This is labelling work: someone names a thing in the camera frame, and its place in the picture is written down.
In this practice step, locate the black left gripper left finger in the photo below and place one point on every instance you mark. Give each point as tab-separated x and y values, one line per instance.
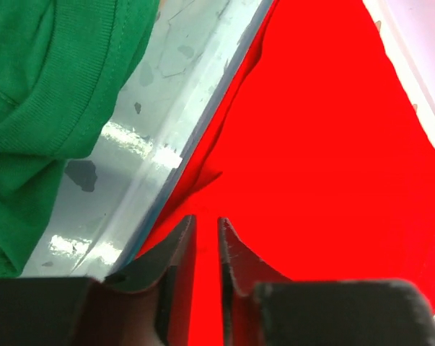
147	302

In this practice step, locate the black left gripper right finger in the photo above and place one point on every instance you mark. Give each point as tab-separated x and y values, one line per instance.
263	307

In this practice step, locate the green t-shirt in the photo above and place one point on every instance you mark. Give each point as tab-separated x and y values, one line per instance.
62	65

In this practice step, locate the red t-shirt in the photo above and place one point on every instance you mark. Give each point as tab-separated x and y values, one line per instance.
317	158

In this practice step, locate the blue plastic basket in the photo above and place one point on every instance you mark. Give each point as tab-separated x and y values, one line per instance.
108	202

